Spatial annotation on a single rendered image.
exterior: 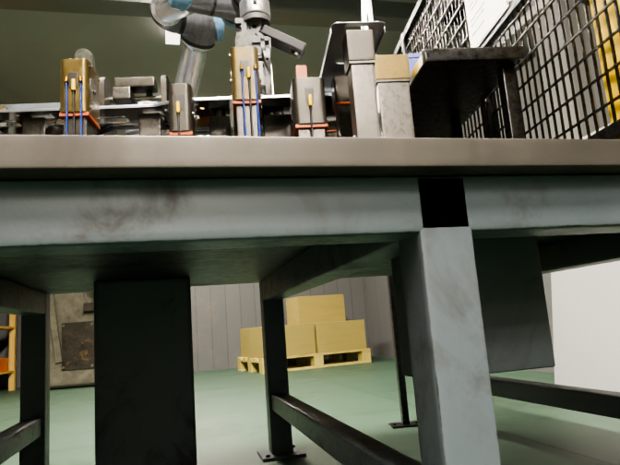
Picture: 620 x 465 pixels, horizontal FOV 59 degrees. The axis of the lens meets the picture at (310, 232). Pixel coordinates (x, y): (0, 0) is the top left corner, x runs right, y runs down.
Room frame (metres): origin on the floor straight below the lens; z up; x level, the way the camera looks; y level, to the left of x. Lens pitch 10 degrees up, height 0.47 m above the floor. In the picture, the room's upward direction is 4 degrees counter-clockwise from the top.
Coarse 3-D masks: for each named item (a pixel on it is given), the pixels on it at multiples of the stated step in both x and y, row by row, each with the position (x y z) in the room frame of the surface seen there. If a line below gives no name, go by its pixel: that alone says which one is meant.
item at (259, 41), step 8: (248, 16) 1.23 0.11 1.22; (256, 16) 1.22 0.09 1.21; (264, 16) 1.23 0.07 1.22; (240, 24) 1.24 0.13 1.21; (248, 24) 1.24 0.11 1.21; (256, 24) 1.24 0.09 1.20; (264, 24) 1.26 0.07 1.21; (248, 32) 1.24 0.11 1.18; (256, 32) 1.24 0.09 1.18; (256, 40) 1.22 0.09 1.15; (264, 40) 1.23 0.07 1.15; (264, 48) 1.22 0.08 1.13
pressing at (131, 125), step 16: (272, 96) 1.19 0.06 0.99; (288, 96) 1.20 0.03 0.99; (0, 112) 1.16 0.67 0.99; (16, 112) 1.19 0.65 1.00; (32, 112) 1.20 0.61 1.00; (48, 112) 1.20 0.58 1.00; (112, 112) 1.23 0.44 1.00; (128, 112) 1.24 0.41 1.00; (144, 112) 1.24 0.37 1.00; (160, 112) 1.25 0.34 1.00; (208, 112) 1.27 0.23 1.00; (224, 112) 1.28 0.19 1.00; (272, 112) 1.30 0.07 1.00; (288, 112) 1.31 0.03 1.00; (0, 128) 1.28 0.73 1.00; (16, 128) 1.28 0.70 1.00; (112, 128) 1.32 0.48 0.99; (128, 128) 1.32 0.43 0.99; (208, 128) 1.39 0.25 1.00
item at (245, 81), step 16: (240, 48) 1.06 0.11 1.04; (256, 48) 1.06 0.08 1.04; (240, 64) 1.06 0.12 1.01; (256, 64) 1.06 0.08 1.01; (240, 80) 1.06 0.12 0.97; (256, 80) 1.05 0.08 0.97; (240, 96) 1.06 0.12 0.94; (256, 96) 1.05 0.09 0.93; (240, 112) 1.07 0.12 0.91; (256, 112) 1.07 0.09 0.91; (240, 128) 1.06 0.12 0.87; (256, 128) 1.07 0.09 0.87
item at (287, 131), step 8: (264, 120) 1.29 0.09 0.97; (272, 120) 1.29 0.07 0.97; (280, 120) 1.29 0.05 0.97; (288, 120) 1.29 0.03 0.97; (264, 128) 1.29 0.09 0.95; (272, 128) 1.29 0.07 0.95; (280, 128) 1.29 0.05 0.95; (288, 128) 1.29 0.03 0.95; (264, 136) 1.29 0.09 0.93; (272, 136) 1.29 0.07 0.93; (280, 136) 1.29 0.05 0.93; (288, 136) 1.29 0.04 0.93
